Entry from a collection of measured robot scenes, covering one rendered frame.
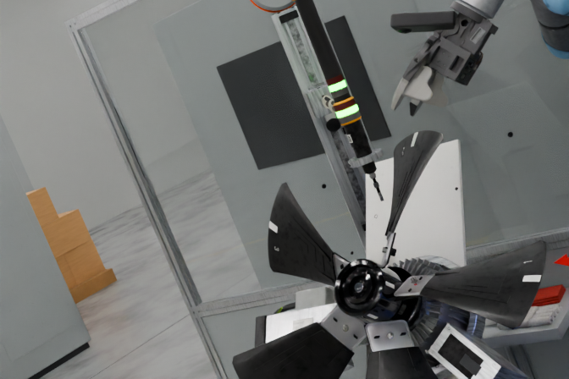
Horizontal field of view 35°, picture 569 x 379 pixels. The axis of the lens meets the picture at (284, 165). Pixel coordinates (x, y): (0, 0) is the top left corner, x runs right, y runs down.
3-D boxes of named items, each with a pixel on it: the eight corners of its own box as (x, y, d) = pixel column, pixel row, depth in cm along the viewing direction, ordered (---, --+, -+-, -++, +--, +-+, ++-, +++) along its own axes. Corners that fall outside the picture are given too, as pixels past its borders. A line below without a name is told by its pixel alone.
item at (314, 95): (315, 118, 244) (303, 89, 243) (339, 108, 244) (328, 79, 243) (317, 122, 234) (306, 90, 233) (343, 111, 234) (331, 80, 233)
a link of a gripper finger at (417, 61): (407, 78, 152) (439, 38, 153) (400, 73, 153) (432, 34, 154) (411, 90, 156) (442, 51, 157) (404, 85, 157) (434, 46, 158)
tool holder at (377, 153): (346, 164, 183) (328, 118, 181) (379, 151, 183) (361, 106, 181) (351, 170, 174) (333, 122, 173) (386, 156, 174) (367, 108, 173)
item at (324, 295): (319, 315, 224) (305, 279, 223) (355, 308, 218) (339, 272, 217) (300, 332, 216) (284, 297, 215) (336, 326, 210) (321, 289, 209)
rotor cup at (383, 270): (355, 287, 197) (319, 271, 188) (409, 255, 191) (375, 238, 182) (372, 348, 189) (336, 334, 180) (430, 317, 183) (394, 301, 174)
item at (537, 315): (510, 315, 234) (507, 308, 234) (564, 310, 225) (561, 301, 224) (497, 332, 228) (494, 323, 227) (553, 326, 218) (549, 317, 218)
